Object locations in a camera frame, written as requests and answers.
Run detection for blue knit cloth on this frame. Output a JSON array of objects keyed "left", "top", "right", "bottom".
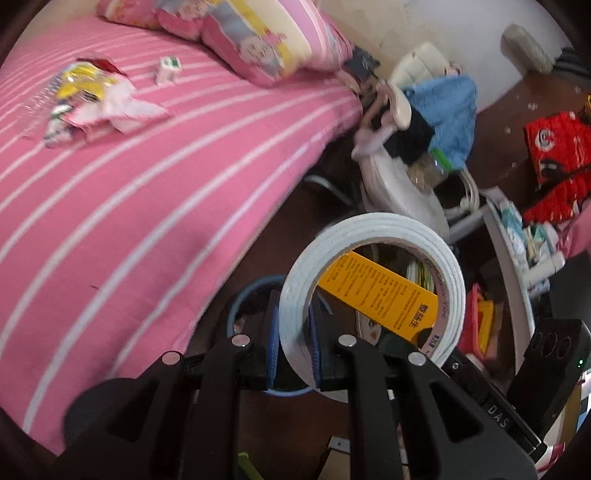
[{"left": 405, "top": 75, "right": 479, "bottom": 172}]

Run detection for white shelf rack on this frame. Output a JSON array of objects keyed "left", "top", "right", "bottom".
[{"left": 479, "top": 186, "right": 567, "bottom": 344}]

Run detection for white tape roll yellow label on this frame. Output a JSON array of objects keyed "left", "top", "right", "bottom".
[{"left": 279, "top": 213, "right": 466, "bottom": 392}]

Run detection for crumpled snack wrappers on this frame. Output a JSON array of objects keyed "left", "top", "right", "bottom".
[{"left": 98, "top": 79, "right": 170, "bottom": 136}]

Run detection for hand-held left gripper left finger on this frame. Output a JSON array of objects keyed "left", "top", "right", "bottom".
[{"left": 104, "top": 290, "right": 283, "bottom": 480}]

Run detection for small white green carton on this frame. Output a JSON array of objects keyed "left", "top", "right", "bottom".
[{"left": 154, "top": 55, "right": 181, "bottom": 86}]

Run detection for white cable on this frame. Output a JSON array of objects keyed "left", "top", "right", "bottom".
[{"left": 445, "top": 167, "right": 482, "bottom": 217}]

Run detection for pink striped bed sheet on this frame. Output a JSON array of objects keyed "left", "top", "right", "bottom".
[{"left": 0, "top": 0, "right": 363, "bottom": 457}]

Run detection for large pink cartoon pillow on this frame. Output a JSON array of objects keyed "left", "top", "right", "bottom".
[{"left": 156, "top": 0, "right": 355, "bottom": 88}]

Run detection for pale pink toy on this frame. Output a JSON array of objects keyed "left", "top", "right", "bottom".
[{"left": 352, "top": 82, "right": 413, "bottom": 160}]

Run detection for blue rimmed bin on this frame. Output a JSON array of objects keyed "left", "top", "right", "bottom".
[{"left": 228, "top": 275, "right": 315, "bottom": 398}]

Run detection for yellow snack wrapper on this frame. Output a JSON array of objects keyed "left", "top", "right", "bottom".
[{"left": 54, "top": 60, "right": 124, "bottom": 101}]

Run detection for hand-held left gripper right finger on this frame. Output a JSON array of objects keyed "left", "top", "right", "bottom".
[{"left": 308, "top": 300, "right": 539, "bottom": 480}]

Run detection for grey white cushion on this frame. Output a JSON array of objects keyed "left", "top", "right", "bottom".
[{"left": 501, "top": 24, "right": 556, "bottom": 75}]

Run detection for red yellow toy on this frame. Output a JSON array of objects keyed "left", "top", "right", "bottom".
[{"left": 463, "top": 283, "right": 498, "bottom": 361}]

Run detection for small pink cartoon pillow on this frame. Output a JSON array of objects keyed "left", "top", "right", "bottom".
[{"left": 96, "top": 0, "right": 163, "bottom": 32}]

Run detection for white plastic seat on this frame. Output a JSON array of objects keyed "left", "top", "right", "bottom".
[{"left": 359, "top": 147, "right": 451, "bottom": 243}]

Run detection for clear plastic bottle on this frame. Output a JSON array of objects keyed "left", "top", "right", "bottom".
[{"left": 22, "top": 74, "right": 66, "bottom": 136}]

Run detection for white green packet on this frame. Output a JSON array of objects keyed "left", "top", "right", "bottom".
[{"left": 43, "top": 103, "right": 89, "bottom": 149}]

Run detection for black cloth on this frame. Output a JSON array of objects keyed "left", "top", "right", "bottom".
[{"left": 382, "top": 110, "right": 435, "bottom": 166}]

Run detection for white padded chair back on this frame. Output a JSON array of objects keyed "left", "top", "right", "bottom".
[{"left": 390, "top": 41, "right": 450, "bottom": 89}]

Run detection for dark grey cloth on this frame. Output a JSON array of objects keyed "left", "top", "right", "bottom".
[{"left": 341, "top": 45, "right": 381, "bottom": 80}]

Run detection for red printed bag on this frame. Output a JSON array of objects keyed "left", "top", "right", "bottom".
[{"left": 523, "top": 110, "right": 591, "bottom": 226}]

